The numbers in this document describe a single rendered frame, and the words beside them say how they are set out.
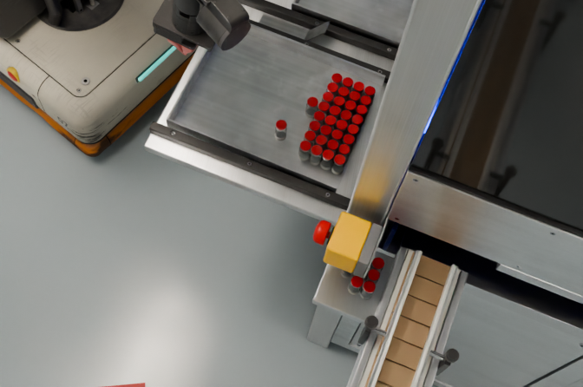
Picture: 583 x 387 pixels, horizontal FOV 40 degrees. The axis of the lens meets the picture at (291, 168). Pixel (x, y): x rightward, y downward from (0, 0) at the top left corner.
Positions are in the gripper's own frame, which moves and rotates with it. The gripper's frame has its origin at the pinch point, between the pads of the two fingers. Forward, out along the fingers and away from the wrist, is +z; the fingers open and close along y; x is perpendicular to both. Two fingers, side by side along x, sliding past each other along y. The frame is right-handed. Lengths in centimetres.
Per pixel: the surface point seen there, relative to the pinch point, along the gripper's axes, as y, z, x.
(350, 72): 27.2, 16.2, 19.9
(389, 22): 30.5, 15.9, 34.7
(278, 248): 32, 105, 11
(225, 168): 13.6, 19.2, -8.7
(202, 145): 7.9, 17.9, -6.9
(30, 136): -51, 117, 14
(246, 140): 14.7, 18.7, -1.8
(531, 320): 76, 17, -12
